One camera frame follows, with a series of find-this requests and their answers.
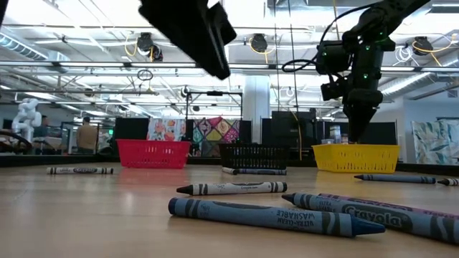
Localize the thin yellow cable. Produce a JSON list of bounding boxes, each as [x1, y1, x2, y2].
[[289, 110, 303, 161]]

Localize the colourful patchwork quilt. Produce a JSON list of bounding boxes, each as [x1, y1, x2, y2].
[[191, 116, 240, 158]]

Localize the floral print cloth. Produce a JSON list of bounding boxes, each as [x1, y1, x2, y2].
[[146, 118, 187, 142]]

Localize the black metal stand frame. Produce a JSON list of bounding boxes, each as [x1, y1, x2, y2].
[[184, 90, 244, 144]]

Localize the leaf print cloth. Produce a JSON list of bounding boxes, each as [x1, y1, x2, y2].
[[411, 119, 459, 166]]

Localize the white pillar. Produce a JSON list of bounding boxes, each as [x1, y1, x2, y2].
[[242, 75, 271, 145]]

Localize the thin black hanging cable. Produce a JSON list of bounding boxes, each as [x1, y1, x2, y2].
[[273, 0, 281, 113]]

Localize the red plastic basket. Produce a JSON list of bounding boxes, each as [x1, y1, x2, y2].
[[116, 139, 192, 170]]

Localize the black partition panel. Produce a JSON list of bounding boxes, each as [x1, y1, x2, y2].
[[113, 117, 150, 141], [322, 120, 398, 146], [261, 110, 326, 161]]

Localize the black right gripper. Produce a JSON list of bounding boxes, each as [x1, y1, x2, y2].
[[342, 52, 384, 143]]

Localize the black crayon white label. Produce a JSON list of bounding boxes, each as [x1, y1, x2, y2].
[[176, 181, 288, 197]]

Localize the stacked plastic containers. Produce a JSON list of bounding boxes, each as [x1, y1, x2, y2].
[[328, 125, 345, 145]]

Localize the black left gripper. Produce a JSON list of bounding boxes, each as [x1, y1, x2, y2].
[[138, 0, 230, 80]]

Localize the white robot figure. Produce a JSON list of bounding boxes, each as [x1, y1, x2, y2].
[[11, 98, 43, 143]]

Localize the silver ventilation duct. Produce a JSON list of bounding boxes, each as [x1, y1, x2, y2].
[[0, 31, 70, 62], [376, 53, 459, 105]]

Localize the person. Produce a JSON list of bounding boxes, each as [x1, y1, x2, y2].
[[34, 114, 50, 139], [76, 116, 98, 156]]

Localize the yellow plastic basket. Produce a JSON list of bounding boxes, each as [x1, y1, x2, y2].
[[311, 143, 401, 174]]

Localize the purple crayon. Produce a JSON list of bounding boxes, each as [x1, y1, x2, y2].
[[318, 193, 459, 221]]

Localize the yellow hanging cable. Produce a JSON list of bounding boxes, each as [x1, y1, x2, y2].
[[331, 0, 341, 40]]

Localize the long ceiling light strip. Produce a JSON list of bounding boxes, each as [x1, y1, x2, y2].
[[0, 60, 459, 73]]

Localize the blue crayon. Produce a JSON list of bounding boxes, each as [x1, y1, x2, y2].
[[354, 173, 437, 185], [281, 193, 459, 247], [236, 168, 288, 176], [168, 197, 387, 239]]

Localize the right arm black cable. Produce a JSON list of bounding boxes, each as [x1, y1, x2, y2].
[[281, 3, 377, 85]]

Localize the hanging wire loop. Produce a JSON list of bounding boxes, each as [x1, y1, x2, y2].
[[136, 68, 155, 82]]

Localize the black plastic basket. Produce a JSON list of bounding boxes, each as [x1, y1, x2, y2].
[[217, 143, 290, 171]]

